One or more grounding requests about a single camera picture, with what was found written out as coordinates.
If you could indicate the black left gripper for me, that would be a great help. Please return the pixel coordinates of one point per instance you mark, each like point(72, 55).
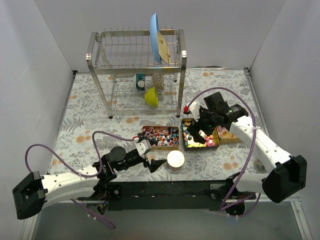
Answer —
point(147, 156)

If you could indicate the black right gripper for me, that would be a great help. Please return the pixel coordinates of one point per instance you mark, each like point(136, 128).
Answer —
point(202, 124)

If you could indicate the black tin with star candies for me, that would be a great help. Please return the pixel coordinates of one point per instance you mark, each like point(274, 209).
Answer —
point(212, 140)

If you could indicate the gold tin with lollipops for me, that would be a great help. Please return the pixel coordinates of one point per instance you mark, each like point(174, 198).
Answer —
point(167, 137)

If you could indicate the gold jar lid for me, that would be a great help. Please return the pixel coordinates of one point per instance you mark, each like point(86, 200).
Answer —
point(175, 159)

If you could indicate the gold tin with popsicle candies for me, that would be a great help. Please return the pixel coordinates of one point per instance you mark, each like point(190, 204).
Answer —
point(226, 137)

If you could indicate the clear plastic jar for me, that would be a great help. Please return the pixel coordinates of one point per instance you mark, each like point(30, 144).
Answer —
point(174, 168)

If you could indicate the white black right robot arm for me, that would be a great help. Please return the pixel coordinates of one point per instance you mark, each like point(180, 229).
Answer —
point(285, 175)

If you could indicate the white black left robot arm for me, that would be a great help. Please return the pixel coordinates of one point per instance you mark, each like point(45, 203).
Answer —
point(37, 191)

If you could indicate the floral table mat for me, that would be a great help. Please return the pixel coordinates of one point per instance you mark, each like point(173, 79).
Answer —
point(87, 131)

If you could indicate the green bowl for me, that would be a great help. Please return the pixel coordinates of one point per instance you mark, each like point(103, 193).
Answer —
point(151, 97)

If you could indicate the beige paper cup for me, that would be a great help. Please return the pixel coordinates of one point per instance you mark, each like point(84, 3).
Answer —
point(259, 167)

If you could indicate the patterned paper cup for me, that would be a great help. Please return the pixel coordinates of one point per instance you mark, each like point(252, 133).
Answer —
point(158, 81)

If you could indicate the teal white cup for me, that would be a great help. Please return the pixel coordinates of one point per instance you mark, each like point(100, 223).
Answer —
point(140, 81)

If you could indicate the stainless steel dish rack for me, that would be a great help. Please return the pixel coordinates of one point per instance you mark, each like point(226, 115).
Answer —
point(114, 58)

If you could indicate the beige patterned plate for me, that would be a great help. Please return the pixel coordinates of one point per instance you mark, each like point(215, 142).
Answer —
point(163, 49)

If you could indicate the blue plate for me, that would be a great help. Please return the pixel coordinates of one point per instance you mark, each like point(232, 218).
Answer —
point(154, 29)

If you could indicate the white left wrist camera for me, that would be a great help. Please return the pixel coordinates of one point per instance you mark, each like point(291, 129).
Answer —
point(143, 147)

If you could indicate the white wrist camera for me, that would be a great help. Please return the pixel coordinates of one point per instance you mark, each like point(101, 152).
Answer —
point(143, 147)
point(193, 109)

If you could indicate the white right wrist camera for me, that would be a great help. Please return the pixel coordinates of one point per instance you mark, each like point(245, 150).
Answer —
point(193, 109)

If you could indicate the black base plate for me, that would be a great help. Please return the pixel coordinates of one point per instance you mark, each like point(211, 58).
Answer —
point(159, 195)

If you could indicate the aluminium frame rail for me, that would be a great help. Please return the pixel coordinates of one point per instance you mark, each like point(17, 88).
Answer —
point(256, 219)

